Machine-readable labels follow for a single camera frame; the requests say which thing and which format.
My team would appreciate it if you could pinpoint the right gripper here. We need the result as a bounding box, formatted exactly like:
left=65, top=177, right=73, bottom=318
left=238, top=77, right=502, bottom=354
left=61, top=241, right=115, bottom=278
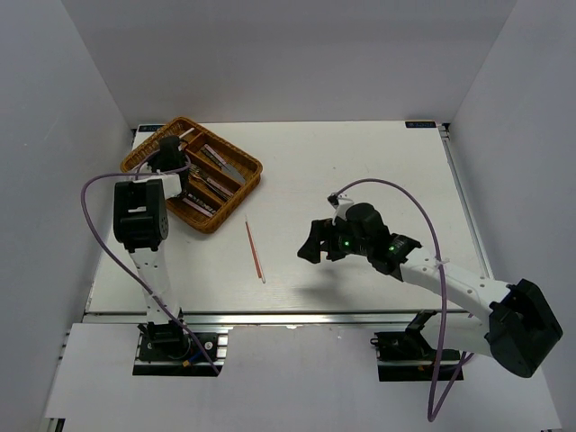
left=297, top=216, right=371, bottom=265

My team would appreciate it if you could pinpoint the dark floral-handled fork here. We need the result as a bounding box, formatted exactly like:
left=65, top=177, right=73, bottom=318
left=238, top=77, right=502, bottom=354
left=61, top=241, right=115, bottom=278
left=190, top=164, right=233, bottom=202

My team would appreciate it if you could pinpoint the dark floral-handled knife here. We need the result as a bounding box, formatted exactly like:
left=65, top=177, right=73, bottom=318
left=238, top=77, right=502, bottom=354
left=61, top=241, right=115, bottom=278
left=201, top=144, right=246, bottom=185

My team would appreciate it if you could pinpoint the pink-handled table knife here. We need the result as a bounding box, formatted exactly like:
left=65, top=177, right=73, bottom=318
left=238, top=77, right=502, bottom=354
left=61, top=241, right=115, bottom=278
left=200, top=142, right=248, bottom=185

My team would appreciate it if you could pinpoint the red chopstick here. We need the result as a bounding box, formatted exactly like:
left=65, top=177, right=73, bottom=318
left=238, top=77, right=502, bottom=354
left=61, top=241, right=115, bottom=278
left=245, top=218, right=266, bottom=284

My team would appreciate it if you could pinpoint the pink-handled fork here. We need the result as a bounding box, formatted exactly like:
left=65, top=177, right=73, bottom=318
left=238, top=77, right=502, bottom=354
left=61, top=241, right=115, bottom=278
left=191, top=165, right=233, bottom=197

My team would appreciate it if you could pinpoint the white chopstick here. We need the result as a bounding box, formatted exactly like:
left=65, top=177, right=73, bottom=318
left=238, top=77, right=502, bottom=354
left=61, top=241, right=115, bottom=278
left=179, top=128, right=196, bottom=142

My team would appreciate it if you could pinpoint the dark floral-handled spoon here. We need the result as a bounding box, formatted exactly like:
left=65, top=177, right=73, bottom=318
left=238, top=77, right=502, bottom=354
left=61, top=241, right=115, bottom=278
left=184, top=190, right=222, bottom=212

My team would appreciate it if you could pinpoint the pink-handled spoon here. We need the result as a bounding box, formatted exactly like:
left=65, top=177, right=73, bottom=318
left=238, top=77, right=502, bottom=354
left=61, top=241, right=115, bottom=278
left=182, top=193, right=216, bottom=218

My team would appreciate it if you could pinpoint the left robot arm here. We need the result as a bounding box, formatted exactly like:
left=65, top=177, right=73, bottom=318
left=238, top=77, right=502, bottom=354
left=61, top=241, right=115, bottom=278
left=112, top=135, right=191, bottom=359

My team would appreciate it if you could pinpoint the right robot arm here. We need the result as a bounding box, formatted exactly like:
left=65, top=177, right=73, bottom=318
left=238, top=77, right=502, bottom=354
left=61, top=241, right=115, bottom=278
left=297, top=201, right=563, bottom=378

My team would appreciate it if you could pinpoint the brown wicker cutlery tray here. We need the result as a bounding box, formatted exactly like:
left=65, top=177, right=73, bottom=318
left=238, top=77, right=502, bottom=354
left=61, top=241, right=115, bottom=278
left=121, top=117, right=263, bottom=234

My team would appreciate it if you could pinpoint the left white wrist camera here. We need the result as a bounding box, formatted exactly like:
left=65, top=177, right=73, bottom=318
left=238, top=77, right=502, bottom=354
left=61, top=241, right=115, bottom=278
left=133, top=173, right=183, bottom=199

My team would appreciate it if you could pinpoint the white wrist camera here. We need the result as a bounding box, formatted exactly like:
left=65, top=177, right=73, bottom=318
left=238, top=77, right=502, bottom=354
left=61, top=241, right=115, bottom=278
left=133, top=173, right=183, bottom=199
left=327, top=193, right=355, bottom=226

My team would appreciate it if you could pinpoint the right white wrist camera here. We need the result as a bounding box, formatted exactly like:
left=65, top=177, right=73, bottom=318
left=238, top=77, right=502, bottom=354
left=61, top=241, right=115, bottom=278
left=327, top=193, right=355, bottom=226

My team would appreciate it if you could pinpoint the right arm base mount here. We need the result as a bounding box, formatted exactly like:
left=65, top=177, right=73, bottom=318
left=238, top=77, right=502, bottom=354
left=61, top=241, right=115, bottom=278
left=370, top=310, right=439, bottom=383

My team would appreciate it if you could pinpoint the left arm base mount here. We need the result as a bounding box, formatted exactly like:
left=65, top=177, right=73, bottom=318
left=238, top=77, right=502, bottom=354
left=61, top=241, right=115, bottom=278
left=132, top=321, right=225, bottom=377

